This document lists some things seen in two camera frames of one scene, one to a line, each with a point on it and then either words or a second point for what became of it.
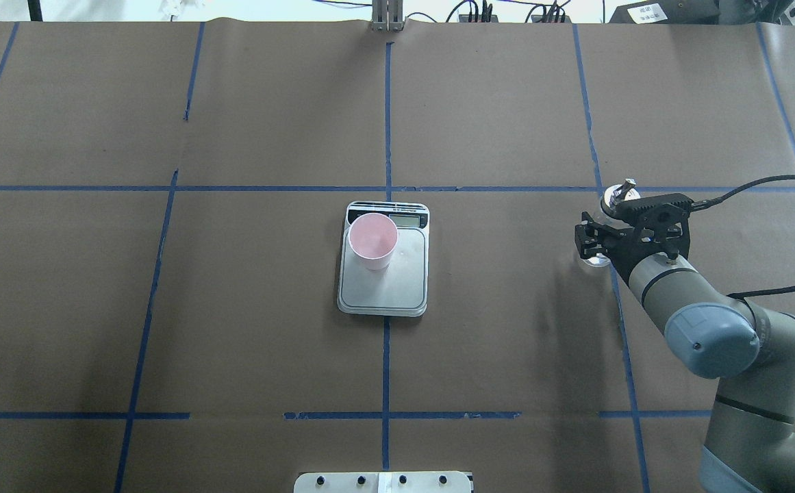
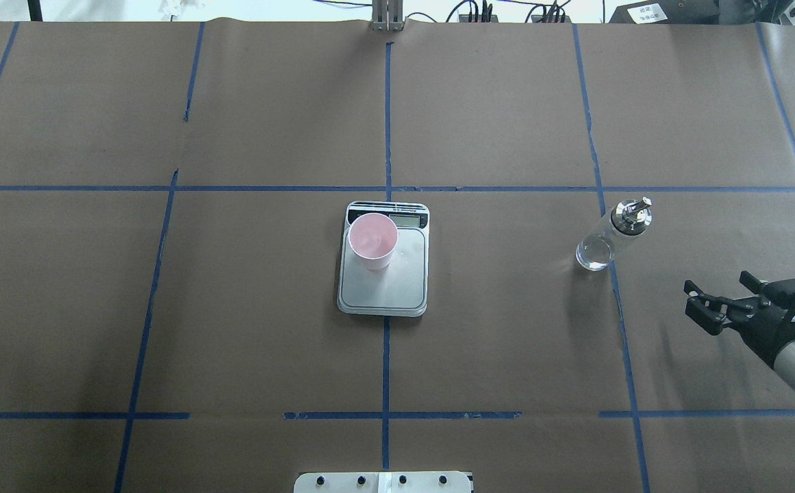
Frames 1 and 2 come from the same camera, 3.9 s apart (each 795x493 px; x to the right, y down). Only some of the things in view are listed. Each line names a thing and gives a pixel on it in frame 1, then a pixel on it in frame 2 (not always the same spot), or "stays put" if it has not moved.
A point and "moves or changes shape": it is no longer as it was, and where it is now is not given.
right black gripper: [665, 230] → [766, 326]
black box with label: [667, 11] stays put
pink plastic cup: [372, 237] stays put
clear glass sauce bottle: [611, 198] moves or changes shape
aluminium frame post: [387, 16] stays put
